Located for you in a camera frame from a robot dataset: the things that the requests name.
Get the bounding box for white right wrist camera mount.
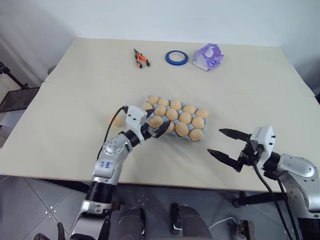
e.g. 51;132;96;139
249;125;276;171

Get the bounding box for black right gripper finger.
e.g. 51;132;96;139
218;128;252;142
207;148;241;171

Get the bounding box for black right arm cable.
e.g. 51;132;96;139
251;156;301;240

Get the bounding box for black metal stand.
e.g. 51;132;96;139
0;60;30;90

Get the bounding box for blue tape roll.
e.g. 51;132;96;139
164;50;189;67

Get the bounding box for dark square tray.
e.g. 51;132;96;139
0;87;40;114

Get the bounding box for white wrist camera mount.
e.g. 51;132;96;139
124;105;149;137
249;125;276;171

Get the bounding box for black table frame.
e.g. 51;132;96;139
37;177;291;209

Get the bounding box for purple white tissue pack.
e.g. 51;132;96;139
191;42;225;72

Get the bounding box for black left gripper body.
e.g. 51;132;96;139
141;123;161;140

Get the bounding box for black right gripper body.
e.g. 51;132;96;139
234;140;263;174

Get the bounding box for dark rounded shape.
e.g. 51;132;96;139
169;203;212;240

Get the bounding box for blue egg carton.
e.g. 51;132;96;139
145;94;210;144

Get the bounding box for white floor cable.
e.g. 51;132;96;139
209;216;239;230

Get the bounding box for orange black pliers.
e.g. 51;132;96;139
132;47;152;69

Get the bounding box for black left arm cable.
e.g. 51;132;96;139
96;106;130;161

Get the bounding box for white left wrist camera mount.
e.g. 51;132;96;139
124;105;149;137

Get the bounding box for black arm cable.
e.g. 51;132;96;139
96;106;130;161
251;156;301;240

